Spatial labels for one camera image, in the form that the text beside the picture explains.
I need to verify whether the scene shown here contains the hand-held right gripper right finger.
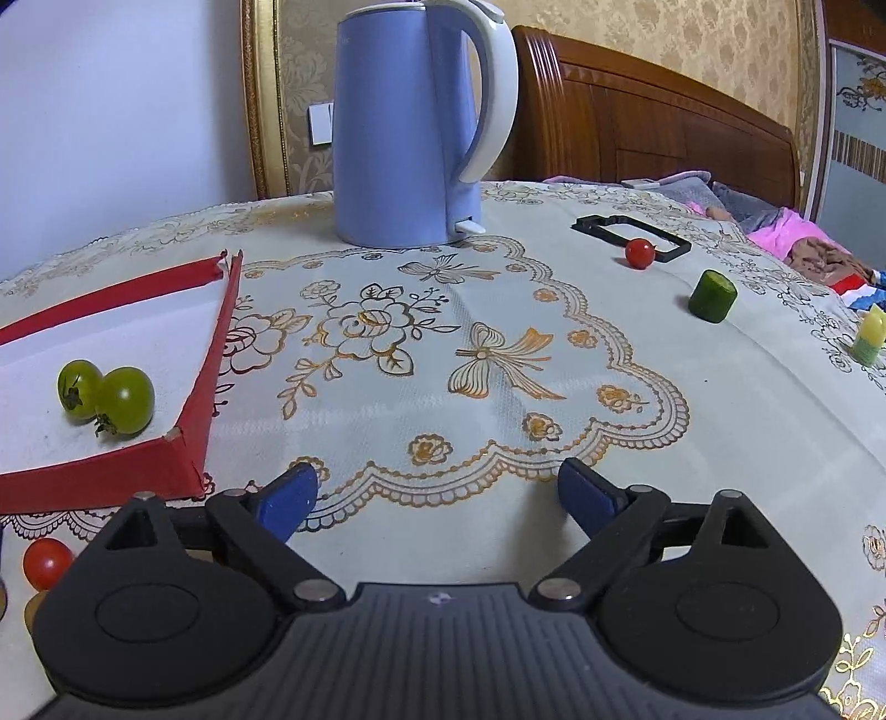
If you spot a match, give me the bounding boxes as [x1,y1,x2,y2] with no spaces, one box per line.
[529,457,790,614]

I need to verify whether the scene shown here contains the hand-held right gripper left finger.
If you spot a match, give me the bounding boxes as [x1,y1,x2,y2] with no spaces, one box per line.
[104,462,347,614]

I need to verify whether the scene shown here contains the red shallow cardboard tray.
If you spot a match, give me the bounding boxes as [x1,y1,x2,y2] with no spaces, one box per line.
[0,250,245,515]

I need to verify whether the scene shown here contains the green tomato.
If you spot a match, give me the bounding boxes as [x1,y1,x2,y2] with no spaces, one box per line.
[93,367,155,437]
[56,359,105,425]

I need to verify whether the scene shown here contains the green cucumber piece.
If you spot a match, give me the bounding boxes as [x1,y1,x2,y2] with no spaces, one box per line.
[688,269,739,323]

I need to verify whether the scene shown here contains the yellow-green vegetable piece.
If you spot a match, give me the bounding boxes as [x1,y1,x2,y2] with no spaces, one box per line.
[848,305,886,368]

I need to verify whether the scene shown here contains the pink blanket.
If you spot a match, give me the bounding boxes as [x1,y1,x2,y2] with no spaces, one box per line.
[543,173,852,259]

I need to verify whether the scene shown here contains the brown cloth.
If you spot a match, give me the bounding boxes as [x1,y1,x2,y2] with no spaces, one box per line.
[785,236,873,281]

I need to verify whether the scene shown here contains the striped cloth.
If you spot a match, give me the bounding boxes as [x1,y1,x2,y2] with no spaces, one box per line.
[831,273,886,310]

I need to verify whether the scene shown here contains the blue electric kettle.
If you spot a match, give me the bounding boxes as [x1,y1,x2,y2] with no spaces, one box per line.
[332,0,520,249]

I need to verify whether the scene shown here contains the brown wooden headboard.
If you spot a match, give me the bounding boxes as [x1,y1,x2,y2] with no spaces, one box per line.
[485,25,802,212]

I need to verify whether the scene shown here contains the wardrobe door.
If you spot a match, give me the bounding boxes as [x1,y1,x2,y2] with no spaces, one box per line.
[806,0,886,243]

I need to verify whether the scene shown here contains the black rectangular plastic frame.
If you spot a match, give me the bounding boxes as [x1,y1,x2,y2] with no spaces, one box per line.
[572,214,692,264]

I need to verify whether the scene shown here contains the gold wall moulding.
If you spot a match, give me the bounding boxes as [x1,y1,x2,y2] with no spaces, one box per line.
[240,0,295,202]

